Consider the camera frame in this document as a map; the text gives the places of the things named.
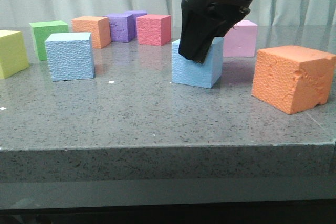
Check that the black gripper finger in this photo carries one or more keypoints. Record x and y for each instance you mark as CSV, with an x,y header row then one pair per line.
x,y
207,43
193,35

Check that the blue foam cube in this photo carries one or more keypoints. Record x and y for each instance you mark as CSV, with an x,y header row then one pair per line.
x,y
70,56
203,75

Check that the pink foam cube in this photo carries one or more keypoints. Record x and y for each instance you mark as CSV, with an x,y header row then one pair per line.
x,y
240,41

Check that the red foam cube left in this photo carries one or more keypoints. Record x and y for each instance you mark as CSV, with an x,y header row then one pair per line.
x,y
154,29

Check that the purple foam cube rear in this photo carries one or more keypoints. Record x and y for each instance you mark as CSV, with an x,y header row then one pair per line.
x,y
136,13

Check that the purple foam cube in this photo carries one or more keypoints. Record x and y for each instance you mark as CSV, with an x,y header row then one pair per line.
x,y
122,27
136,13

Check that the purple foam cube front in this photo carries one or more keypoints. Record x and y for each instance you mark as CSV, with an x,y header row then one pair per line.
x,y
122,27

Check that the damaged orange foam cube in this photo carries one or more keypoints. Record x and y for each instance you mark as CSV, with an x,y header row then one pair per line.
x,y
293,78

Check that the orange foam cube rear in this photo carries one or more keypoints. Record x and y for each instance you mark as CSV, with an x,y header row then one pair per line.
x,y
98,26

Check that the green foam cube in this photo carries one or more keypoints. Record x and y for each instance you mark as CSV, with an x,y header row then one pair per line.
x,y
41,31

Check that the yellow foam cube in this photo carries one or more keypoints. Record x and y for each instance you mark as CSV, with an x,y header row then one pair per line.
x,y
13,53

